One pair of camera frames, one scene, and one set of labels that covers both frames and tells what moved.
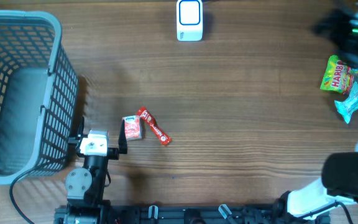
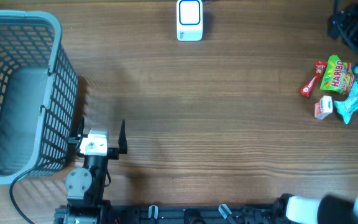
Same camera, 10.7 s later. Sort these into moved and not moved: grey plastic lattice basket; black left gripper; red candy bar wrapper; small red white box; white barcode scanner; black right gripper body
Moved: small red white box; red candy bar wrapper; black right gripper body
Not moved: grey plastic lattice basket; white barcode scanner; black left gripper
